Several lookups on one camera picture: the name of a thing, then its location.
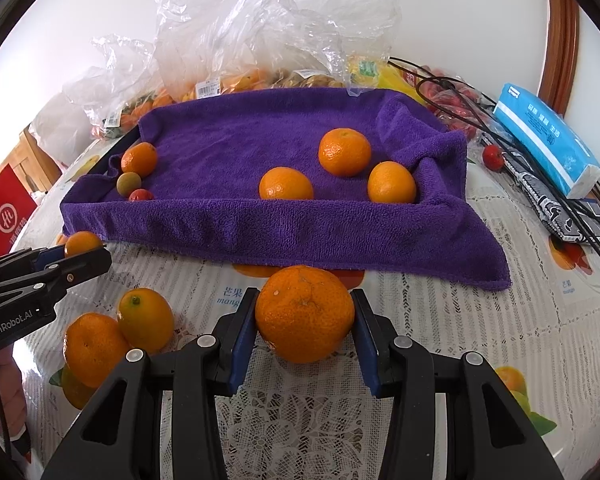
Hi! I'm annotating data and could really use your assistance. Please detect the bag of longans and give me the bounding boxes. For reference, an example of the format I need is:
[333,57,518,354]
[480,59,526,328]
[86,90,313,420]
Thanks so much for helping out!
[272,67,349,91]

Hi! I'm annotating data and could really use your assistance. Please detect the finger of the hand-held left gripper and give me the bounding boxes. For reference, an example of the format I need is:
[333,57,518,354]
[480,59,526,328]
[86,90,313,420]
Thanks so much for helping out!
[0,247,112,307]
[0,245,67,284]

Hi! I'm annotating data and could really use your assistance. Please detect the wooden furniture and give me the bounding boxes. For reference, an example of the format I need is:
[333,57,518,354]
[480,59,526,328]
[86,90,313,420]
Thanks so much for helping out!
[0,127,63,196]

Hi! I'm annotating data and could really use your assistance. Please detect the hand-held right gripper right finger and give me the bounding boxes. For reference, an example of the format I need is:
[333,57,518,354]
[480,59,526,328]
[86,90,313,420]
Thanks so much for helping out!
[351,288,566,480]

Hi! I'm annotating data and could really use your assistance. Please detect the blue tissue pack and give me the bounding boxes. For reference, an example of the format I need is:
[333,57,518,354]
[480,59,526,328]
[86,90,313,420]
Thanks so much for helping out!
[493,82,600,200]

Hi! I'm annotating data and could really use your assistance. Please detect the wooden door frame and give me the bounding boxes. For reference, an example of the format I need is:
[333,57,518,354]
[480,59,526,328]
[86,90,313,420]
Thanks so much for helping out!
[539,0,581,116]

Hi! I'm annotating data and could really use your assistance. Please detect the red cherry tomato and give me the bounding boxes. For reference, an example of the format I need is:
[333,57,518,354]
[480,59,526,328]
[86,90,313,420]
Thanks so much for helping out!
[482,144,505,170]

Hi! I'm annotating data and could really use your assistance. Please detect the person's left hand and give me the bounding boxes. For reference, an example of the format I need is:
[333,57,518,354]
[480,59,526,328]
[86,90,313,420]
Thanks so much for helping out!
[0,347,29,441]

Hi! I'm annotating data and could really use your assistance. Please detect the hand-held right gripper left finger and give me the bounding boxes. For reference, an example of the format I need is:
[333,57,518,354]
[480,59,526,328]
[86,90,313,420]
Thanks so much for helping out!
[41,287,258,480]

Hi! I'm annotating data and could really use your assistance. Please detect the white plastic bag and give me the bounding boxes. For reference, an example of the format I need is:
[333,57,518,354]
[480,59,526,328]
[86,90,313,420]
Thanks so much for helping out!
[30,91,102,167]

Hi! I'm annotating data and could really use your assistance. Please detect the large mandarin orange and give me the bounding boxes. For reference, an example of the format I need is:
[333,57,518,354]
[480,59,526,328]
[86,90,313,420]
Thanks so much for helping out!
[254,265,356,365]

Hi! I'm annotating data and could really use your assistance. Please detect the black cables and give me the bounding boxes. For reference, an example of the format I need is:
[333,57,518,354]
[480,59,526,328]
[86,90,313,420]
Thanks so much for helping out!
[387,57,600,277]

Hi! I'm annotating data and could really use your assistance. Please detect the large clear plastic bag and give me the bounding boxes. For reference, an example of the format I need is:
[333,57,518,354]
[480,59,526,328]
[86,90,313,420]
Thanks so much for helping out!
[152,0,401,97]

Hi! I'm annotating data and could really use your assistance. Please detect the tan longan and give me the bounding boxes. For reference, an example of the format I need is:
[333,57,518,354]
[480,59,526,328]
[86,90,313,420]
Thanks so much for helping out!
[117,171,142,196]

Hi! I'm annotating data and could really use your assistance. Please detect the oval kumquat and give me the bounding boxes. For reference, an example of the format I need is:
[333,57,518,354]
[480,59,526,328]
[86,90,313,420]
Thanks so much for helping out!
[117,287,175,353]

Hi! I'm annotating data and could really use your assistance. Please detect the black and white patterned pouch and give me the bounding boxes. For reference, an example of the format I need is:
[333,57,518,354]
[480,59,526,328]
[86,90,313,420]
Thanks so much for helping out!
[512,160,600,249]

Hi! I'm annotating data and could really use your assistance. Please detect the bag of mandarins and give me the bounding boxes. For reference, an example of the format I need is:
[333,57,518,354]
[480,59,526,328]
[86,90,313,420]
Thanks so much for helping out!
[62,35,177,141]

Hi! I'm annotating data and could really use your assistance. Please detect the purple towel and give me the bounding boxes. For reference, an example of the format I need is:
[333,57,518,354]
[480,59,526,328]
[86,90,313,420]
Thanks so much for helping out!
[60,87,512,291]

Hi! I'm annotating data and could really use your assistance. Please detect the red paper bag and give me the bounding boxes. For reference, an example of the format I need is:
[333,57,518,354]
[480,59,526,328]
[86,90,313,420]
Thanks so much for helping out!
[0,164,38,257]

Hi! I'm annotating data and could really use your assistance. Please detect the yellow plastic bag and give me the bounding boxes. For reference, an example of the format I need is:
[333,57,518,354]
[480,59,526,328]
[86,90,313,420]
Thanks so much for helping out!
[347,57,417,97]

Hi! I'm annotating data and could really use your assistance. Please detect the bag of cherry tomatoes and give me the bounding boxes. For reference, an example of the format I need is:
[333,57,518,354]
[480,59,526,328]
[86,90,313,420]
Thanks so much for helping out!
[405,65,496,137]

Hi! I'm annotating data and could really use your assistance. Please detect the bag of oranges, white label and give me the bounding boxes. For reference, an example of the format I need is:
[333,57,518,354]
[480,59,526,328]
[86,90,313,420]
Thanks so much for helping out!
[180,66,276,104]

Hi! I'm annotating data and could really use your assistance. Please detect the smooth orange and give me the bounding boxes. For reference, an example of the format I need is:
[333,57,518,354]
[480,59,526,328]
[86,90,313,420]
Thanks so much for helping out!
[367,161,418,205]
[258,166,314,201]

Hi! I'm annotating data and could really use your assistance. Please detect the small orange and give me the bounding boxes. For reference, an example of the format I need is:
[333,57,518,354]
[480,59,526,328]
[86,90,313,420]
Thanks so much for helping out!
[64,231,104,258]

